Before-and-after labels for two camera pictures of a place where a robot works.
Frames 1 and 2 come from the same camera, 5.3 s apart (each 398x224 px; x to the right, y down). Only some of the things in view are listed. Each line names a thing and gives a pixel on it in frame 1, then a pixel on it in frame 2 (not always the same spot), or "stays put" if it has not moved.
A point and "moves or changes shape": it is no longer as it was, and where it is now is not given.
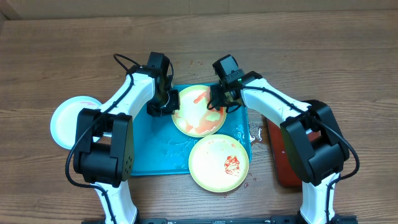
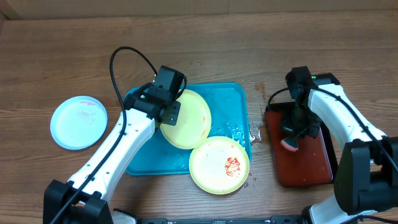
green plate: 219,163 stays put
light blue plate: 64,121 stays put
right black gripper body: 219,98 → 296,127
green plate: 193,118 moves or changes shape
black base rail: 240,220 stays put
